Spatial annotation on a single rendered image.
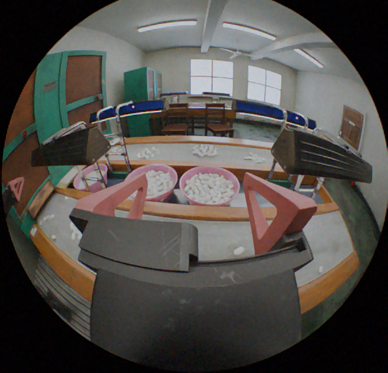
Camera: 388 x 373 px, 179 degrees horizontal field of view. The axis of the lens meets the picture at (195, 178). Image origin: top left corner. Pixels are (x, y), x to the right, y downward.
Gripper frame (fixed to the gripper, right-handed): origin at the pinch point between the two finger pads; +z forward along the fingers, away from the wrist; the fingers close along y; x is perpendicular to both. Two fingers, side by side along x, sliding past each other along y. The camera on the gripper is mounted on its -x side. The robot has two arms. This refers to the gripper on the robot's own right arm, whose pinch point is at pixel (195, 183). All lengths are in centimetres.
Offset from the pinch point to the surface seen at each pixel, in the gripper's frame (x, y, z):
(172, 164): 30, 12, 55
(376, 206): 75, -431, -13
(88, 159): 1.5, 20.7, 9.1
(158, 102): -3, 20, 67
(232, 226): 33.0, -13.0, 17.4
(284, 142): -1.2, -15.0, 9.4
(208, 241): 33.1, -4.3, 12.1
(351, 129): -33, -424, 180
